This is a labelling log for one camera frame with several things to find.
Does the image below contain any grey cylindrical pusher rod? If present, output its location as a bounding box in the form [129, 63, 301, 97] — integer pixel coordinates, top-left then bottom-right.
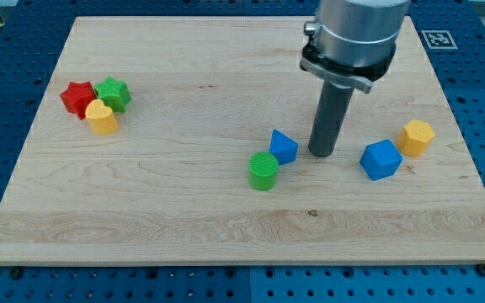
[308, 82, 354, 157]

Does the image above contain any red star block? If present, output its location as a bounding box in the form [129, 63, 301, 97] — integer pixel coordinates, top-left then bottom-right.
[60, 82, 97, 120]

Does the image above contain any yellow hexagon block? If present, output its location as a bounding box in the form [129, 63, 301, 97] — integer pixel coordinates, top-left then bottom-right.
[397, 120, 435, 157]

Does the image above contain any yellow heart block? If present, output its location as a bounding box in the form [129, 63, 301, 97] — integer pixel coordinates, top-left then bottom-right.
[85, 99, 119, 135]

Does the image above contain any blue triangle block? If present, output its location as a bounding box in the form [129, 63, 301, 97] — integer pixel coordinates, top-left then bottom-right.
[269, 129, 299, 165]

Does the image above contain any white fiducial marker tag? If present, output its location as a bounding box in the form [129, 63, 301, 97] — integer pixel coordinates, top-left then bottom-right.
[422, 29, 457, 50]

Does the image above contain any blue cube block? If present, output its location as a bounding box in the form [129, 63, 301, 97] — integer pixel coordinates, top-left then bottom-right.
[360, 139, 403, 181]

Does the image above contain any wooden board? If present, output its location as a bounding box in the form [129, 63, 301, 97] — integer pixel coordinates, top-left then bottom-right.
[0, 16, 485, 267]

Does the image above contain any green star block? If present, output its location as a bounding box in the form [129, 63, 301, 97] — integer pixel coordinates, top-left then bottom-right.
[93, 76, 131, 113]

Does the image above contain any green cylinder block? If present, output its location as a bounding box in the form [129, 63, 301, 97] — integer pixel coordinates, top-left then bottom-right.
[248, 152, 280, 191]

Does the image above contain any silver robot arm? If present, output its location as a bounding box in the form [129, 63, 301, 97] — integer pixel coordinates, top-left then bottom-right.
[300, 0, 410, 157]

